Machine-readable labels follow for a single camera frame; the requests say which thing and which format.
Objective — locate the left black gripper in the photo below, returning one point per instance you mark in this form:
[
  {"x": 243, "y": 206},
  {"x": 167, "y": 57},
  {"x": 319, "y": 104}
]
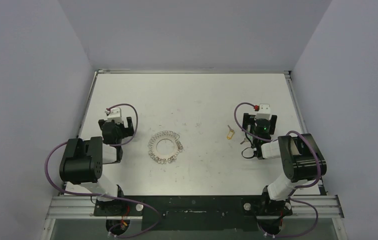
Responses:
[{"x": 127, "y": 131}]

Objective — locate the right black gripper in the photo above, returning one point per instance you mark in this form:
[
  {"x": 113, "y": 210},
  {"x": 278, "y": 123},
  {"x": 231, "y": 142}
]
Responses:
[{"x": 246, "y": 120}]

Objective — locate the key with yellow tag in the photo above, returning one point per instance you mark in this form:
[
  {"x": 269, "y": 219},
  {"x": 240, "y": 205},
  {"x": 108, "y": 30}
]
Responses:
[{"x": 230, "y": 133}]

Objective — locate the metal disc with key rings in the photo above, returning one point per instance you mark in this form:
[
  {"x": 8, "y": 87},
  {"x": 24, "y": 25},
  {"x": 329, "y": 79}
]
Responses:
[{"x": 164, "y": 147}]

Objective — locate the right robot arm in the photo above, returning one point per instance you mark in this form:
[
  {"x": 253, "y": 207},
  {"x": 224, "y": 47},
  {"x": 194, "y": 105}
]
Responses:
[{"x": 302, "y": 161}]

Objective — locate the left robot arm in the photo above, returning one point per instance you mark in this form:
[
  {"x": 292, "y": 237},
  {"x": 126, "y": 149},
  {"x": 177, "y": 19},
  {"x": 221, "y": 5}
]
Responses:
[{"x": 83, "y": 161}]

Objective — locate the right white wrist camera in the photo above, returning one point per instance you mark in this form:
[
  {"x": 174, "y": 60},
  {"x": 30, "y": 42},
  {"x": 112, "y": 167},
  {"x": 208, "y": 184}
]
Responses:
[{"x": 262, "y": 111}]

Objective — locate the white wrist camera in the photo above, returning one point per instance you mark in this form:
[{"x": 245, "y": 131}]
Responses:
[
  {"x": 114, "y": 115},
  {"x": 262, "y": 111}
]

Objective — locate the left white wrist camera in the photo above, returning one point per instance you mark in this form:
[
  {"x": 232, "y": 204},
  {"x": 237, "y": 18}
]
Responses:
[{"x": 114, "y": 115}]

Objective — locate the aluminium frame rail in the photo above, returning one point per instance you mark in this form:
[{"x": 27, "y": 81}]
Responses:
[{"x": 81, "y": 207}]

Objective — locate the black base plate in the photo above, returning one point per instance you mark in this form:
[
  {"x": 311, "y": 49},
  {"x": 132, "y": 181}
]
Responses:
[{"x": 196, "y": 212}]

